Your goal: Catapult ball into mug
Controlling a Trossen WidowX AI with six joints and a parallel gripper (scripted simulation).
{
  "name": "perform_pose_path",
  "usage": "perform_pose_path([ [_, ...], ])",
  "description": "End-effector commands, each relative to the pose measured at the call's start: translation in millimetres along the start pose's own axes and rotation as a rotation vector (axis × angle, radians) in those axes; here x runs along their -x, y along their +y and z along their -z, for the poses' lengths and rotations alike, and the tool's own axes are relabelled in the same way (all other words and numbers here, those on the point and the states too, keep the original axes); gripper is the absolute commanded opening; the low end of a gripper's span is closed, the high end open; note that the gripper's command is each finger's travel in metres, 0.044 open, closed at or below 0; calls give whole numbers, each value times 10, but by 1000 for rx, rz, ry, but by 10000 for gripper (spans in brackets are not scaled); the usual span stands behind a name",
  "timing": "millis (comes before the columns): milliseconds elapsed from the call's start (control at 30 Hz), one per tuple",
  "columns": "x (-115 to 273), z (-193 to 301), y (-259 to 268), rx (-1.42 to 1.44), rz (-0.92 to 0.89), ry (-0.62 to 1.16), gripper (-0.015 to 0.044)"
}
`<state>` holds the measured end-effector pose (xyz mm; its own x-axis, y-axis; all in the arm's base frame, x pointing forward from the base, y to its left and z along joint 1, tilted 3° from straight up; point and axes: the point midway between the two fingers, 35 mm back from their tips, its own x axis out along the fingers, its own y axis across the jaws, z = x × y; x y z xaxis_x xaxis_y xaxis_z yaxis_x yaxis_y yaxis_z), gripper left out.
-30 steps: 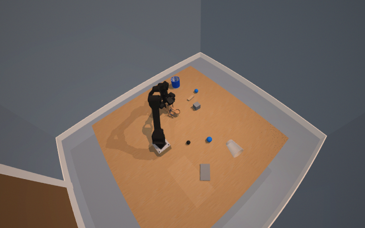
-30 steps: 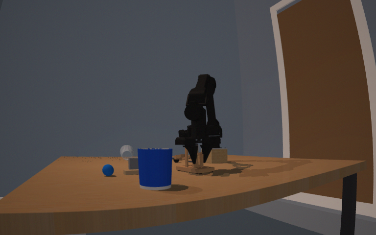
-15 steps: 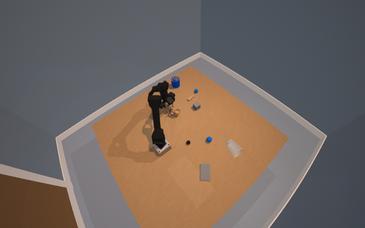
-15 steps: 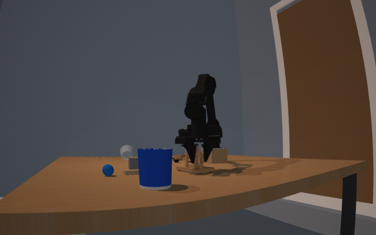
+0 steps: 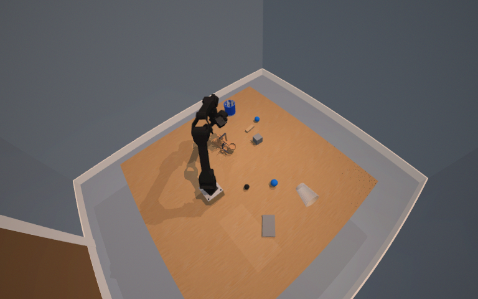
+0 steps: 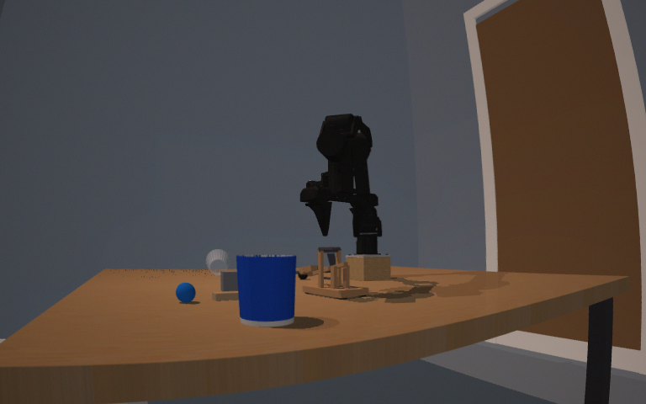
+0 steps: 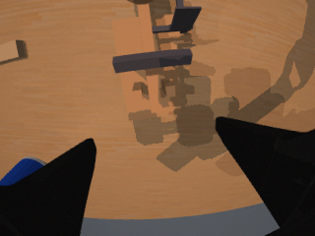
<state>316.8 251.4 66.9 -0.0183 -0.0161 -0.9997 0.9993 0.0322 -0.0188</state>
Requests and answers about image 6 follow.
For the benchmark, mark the blue mug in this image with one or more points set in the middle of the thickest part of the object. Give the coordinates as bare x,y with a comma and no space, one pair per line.
266,289

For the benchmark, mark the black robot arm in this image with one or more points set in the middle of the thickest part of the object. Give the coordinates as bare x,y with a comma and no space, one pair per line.
340,143

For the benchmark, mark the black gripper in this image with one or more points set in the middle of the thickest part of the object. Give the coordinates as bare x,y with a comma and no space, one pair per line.
341,185

